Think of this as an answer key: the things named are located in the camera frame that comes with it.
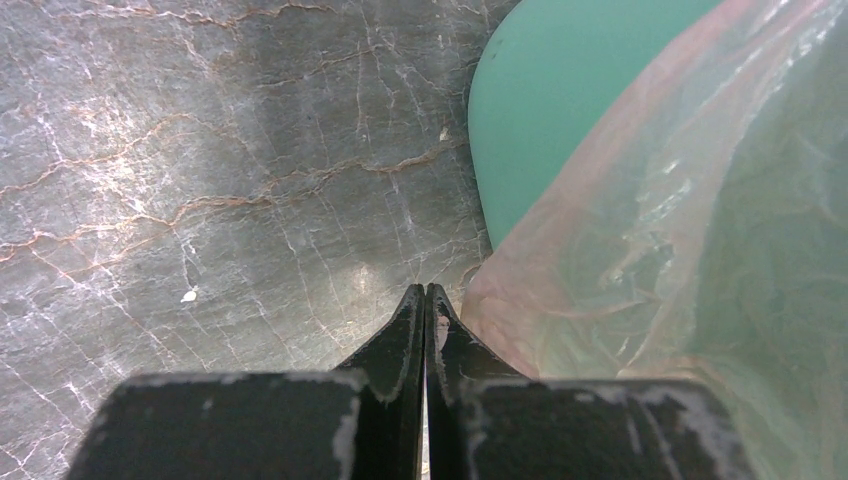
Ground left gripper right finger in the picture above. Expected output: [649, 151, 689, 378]
[425, 284, 754, 479]

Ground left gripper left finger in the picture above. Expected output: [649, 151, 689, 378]
[68, 285, 424, 479]

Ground pink plastic trash bag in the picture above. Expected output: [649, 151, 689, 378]
[461, 1, 847, 479]

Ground green trash bin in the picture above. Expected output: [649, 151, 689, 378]
[468, 0, 717, 247]

